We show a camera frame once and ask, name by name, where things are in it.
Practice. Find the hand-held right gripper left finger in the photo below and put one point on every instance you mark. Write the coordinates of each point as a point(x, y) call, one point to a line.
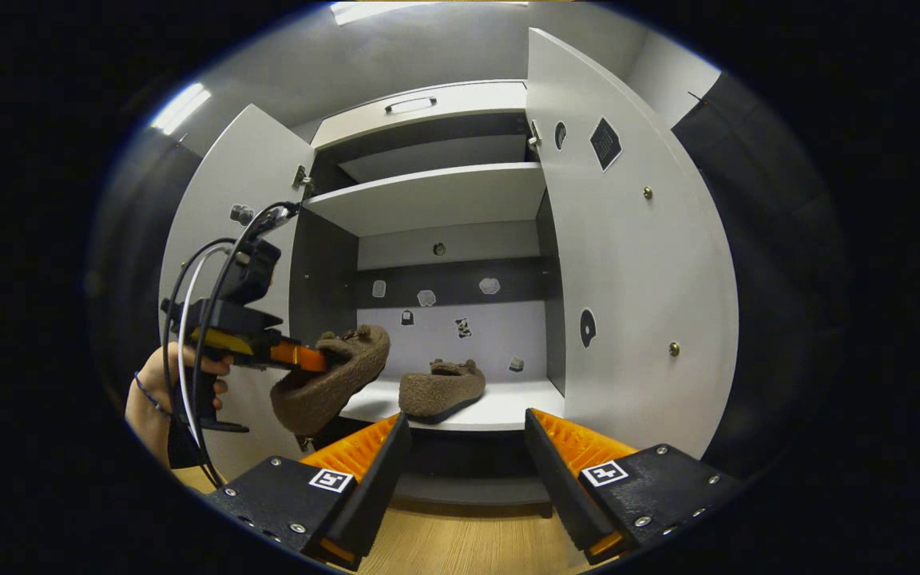
point(376, 487)

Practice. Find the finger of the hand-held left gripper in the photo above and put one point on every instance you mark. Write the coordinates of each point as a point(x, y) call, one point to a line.
point(300, 356)

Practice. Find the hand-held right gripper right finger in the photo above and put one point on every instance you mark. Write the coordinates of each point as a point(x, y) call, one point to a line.
point(564, 495)

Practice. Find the brown fuzzy shoe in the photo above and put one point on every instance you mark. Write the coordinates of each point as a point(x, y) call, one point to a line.
point(436, 395)
point(324, 391)

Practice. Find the white shoe cabinet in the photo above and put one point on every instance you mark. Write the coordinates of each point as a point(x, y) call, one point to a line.
point(504, 335)

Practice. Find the white cabinet bottom board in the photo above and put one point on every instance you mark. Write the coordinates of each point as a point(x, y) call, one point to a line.
point(524, 399)

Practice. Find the metal door hinge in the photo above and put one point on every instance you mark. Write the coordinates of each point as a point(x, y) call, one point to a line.
point(303, 180)
point(534, 136)

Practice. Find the white cabinet shelf board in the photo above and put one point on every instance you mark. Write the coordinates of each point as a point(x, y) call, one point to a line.
point(428, 200)

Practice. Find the cream cabinet drawer front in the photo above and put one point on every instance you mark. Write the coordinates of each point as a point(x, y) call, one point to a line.
point(476, 100)

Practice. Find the ceiling light panel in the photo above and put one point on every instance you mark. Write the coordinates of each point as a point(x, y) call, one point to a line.
point(360, 11)
point(180, 108)

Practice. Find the black backdrop cloth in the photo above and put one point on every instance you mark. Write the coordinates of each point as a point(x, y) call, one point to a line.
point(771, 239)

